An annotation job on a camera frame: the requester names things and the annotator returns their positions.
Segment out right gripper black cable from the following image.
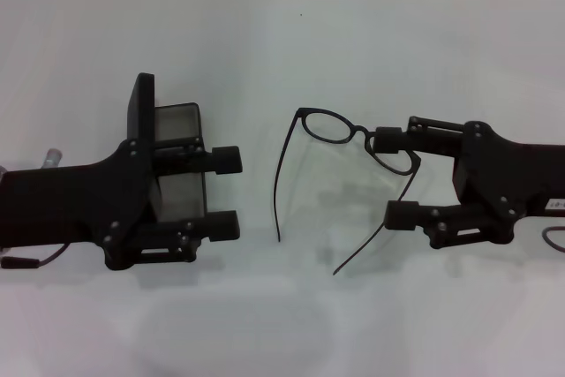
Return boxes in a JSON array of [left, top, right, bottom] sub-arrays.
[[542, 226, 565, 255]]

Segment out black thin-framed glasses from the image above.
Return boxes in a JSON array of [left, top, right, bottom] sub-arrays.
[[272, 107, 421, 275]]

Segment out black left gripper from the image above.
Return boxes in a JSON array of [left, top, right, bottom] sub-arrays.
[[0, 137, 198, 271]]

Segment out black glasses case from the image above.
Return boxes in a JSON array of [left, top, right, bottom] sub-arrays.
[[126, 72, 209, 224]]

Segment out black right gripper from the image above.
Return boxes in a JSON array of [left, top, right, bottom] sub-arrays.
[[374, 115, 565, 250]]

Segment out left gripper silver connector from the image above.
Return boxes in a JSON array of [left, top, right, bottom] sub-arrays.
[[42, 147, 64, 171]]

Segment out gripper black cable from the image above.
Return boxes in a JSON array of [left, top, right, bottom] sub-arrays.
[[0, 242, 68, 270], [542, 226, 565, 255]]

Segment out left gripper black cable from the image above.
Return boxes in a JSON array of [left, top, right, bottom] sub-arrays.
[[0, 242, 68, 270]]

